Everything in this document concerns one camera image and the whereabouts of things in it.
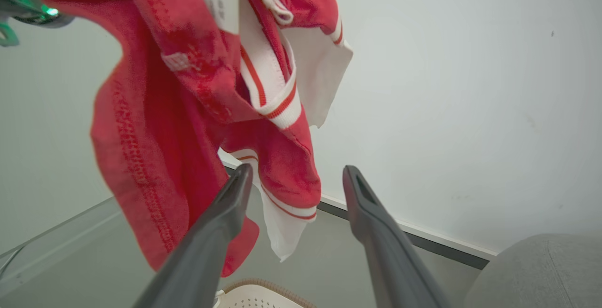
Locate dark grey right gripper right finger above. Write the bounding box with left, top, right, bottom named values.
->
left=342, top=166, right=453, bottom=308

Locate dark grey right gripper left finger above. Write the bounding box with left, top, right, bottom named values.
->
left=133, top=164, right=253, bottom=308

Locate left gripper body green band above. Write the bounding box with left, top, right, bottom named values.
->
left=0, top=0, right=74, bottom=47

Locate red garment with white stripes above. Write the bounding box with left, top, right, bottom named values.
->
left=29, top=0, right=354, bottom=278

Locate white laundry basket tan rim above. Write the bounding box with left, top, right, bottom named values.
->
left=214, top=278, right=317, bottom=308

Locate pale wall baseboard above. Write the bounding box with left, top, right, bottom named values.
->
left=0, top=197, right=124, bottom=295

